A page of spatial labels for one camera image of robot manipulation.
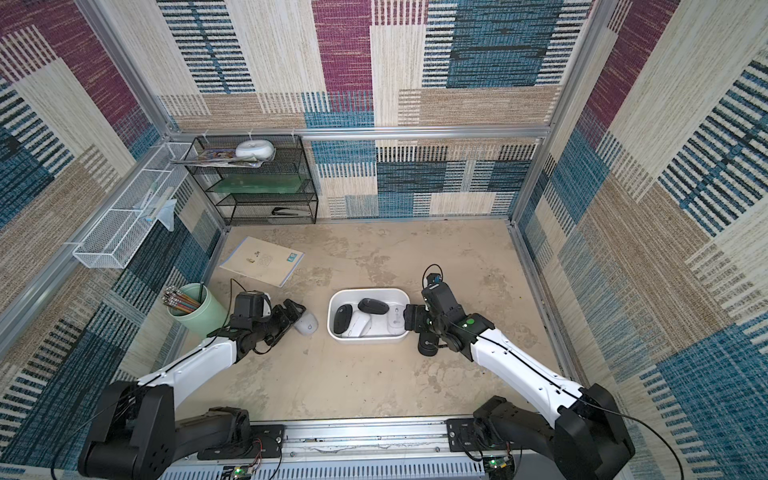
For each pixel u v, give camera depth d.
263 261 1.08
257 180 1.03
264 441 0.73
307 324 0.92
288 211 1.11
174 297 0.79
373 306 0.94
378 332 0.92
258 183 0.97
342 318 0.91
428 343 0.87
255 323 0.71
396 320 0.91
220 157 0.92
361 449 0.73
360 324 0.91
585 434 0.39
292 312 0.81
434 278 0.75
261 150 0.89
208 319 0.83
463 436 0.73
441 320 0.61
